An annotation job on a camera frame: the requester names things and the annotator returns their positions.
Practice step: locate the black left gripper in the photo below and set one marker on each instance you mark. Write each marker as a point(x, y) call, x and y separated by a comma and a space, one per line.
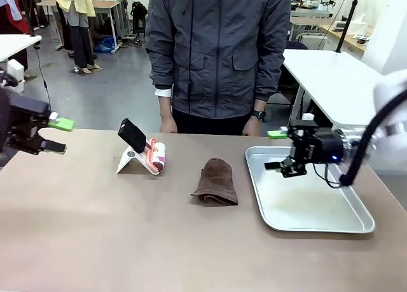
point(22, 120)

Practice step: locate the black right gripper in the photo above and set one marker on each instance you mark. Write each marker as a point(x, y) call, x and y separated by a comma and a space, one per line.
point(318, 145)

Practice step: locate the brown cloth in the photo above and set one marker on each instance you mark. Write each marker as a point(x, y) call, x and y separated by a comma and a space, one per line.
point(217, 184)

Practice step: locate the person left forearm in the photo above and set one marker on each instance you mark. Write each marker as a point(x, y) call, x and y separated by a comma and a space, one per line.
point(268, 82)

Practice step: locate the person right forearm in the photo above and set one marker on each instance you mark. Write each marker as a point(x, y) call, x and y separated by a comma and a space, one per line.
point(163, 82)

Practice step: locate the person left hand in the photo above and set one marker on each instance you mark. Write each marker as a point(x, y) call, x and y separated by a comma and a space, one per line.
point(252, 128)

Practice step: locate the person right hand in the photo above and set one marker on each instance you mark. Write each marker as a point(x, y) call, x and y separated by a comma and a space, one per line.
point(168, 126)

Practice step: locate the black wristwatch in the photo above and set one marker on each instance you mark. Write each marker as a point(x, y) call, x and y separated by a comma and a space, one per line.
point(260, 114)

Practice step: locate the silver metal tray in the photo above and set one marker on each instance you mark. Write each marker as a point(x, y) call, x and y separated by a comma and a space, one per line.
point(311, 206)

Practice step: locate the large white side table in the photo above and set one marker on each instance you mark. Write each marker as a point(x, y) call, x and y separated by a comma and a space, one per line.
point(327, 79)

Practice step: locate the black trousers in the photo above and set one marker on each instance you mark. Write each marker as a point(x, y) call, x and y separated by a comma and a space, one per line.
point(206, 125)

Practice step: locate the small white side table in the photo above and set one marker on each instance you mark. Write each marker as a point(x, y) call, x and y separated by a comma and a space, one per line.
point(16, 45)

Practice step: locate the blue plastic bag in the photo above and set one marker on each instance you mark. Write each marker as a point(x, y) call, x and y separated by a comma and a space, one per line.
point(106, 45)

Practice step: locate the dark office chair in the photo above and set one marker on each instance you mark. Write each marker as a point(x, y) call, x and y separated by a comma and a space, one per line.
point(297, 45)

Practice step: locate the bystander in white shirt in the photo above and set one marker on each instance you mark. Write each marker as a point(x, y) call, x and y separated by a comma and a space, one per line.
point(9, 20)

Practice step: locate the wood top side desk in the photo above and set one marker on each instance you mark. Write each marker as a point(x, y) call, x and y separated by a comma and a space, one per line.
point(346, 39)

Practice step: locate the person in grey jacket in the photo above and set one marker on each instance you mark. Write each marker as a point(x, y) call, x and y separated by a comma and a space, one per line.
point(206, 50)

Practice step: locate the wood top background desk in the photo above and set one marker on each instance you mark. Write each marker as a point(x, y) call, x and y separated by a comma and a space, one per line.
point(105, 4)

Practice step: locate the white background workbench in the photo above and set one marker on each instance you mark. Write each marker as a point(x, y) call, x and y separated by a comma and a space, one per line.
point(313, 12)

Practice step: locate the white tissue box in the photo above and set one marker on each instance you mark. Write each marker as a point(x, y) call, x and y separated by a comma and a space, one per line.
point(358, 25)

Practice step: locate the black chair with bag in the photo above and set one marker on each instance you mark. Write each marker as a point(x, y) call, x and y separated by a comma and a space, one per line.
point(140, 12)

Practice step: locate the black tripod pole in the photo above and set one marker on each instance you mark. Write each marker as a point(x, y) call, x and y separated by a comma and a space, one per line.
point(349, 15)

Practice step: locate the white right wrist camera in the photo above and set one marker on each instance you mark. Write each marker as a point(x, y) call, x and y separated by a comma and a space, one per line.
point(307, 116)

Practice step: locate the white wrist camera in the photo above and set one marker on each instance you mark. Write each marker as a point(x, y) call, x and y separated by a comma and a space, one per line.
point(16, 74)
point(307, 116)

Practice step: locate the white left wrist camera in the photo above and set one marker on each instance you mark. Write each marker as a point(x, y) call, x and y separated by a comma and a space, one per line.
point(16, 74)

